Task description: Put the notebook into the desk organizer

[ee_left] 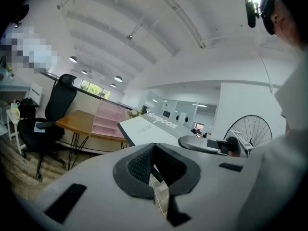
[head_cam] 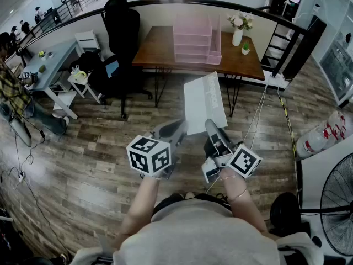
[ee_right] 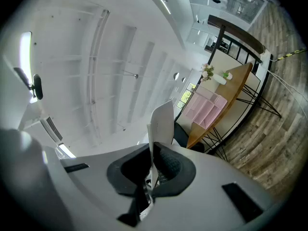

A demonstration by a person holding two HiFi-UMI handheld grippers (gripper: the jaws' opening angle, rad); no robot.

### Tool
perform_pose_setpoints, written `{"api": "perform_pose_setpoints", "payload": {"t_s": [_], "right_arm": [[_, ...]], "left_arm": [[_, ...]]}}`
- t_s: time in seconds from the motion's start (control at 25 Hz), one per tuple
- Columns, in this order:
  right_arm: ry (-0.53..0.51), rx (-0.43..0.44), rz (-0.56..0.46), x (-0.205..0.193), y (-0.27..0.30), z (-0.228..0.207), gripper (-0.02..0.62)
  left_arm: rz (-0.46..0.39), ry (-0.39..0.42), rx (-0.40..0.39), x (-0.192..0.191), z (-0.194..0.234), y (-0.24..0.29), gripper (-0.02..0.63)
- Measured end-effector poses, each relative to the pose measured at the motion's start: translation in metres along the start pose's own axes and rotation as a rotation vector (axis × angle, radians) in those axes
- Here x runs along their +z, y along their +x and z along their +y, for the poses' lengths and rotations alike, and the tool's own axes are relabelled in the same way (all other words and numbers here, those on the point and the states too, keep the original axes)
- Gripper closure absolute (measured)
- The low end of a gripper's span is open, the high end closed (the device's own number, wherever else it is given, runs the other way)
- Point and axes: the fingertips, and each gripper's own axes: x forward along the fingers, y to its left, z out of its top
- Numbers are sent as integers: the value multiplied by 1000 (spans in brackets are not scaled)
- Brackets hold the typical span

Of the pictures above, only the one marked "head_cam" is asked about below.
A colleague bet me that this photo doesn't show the black office chair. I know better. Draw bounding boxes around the black office chair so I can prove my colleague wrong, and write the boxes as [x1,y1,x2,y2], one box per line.
[88,0,154,120]

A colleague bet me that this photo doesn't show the black curved handrail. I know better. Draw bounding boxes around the black curved handrail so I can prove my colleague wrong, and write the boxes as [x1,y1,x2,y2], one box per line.
[13,0,308,78]

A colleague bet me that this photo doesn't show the wooden table with metal legs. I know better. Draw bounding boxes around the wooden table with metal legs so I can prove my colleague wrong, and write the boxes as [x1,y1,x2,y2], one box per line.
[131,25,266,118]

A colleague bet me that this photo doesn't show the pink letter tray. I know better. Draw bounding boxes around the pink letter tray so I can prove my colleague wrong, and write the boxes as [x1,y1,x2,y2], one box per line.
[173,12,223,65]

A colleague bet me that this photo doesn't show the grey and white notebook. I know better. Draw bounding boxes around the grey and white notebook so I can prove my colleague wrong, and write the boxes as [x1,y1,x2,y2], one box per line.
[183,71,229,136]

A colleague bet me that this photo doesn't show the small white side table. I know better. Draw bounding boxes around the small white side table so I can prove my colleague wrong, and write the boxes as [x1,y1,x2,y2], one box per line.
[67,73,103,104]

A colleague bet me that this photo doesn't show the person's grey shirt torso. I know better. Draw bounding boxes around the person's grey shirt torso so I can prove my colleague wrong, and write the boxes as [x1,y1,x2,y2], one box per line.
[68,197,325,265]

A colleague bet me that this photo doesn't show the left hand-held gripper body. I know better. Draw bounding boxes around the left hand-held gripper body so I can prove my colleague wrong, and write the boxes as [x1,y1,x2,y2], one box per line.
[126,128,186,181]

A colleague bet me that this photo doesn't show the white vase with pink flowers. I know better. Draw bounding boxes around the white vase with pink flowers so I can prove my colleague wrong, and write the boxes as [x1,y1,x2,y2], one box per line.
[227,9,254,47]

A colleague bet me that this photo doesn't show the grey plastic seat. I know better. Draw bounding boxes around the grey plastic seat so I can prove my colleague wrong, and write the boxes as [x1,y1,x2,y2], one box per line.
[8,117,33,148]

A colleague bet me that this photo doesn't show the yellow black striped floor tape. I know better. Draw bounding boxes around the yellow black striped floor tape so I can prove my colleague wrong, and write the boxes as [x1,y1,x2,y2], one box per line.
[278,88,298,160]

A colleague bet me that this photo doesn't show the black floor cable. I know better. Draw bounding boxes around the black floor cable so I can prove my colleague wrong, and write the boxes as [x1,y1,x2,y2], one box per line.
[0,114,71,256]

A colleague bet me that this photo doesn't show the person's right forearm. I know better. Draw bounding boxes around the person's right forearm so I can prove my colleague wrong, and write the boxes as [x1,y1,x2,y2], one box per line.
[219,167,270,235]

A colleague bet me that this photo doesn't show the light blue desk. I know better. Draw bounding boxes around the light blue desk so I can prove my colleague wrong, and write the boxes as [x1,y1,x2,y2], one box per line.
[20,40,83,120]

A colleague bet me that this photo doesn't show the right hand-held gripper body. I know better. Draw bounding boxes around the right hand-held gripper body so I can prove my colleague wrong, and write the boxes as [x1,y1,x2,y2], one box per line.
[200,136,263,184]

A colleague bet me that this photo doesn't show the black backpack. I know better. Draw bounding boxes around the black backpack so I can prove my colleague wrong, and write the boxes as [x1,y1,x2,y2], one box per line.
[70,50,107,78]

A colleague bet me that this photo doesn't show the dark brown post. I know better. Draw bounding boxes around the dark brown post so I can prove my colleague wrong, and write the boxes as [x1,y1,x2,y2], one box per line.
[282,14,328,80]

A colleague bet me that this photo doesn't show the person's left forearm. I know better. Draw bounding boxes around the person's left forearm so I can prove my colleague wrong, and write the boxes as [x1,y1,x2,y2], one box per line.
[114,175,162,243]

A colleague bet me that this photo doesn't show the glass display cabinet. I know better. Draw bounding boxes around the glass display cabinet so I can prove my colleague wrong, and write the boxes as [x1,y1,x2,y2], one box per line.
[319,31,353,108]

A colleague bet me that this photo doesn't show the yellow green item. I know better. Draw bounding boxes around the yellow green item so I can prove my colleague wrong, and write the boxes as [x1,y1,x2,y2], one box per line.
[71,65,89,80]

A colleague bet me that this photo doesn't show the gold bracelet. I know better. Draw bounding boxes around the gold bracelet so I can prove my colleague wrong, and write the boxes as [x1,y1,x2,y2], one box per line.
[227,188,248,204]

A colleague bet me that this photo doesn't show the person's legs in black trousers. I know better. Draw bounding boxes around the person's legs in black trousers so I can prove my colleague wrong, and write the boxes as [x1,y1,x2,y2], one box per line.
[153,193,233,218]

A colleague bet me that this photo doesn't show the blue pad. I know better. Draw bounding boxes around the blue pad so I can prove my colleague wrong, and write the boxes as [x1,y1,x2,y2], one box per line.
[105,60,120,78]

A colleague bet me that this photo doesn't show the large clear water bottle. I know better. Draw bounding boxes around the large clear water bottle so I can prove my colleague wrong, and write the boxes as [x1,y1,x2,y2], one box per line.
[327,110,347,129]
[324,123,347,141]
[296,125,333,160]

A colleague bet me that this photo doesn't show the black standing fan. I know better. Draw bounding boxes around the black standing fan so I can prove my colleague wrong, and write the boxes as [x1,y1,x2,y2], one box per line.
[270,152,353,258]

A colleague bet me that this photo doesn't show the white cable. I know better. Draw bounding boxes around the white cable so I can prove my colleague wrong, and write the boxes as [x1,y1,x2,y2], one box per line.
[205,84,268,194]

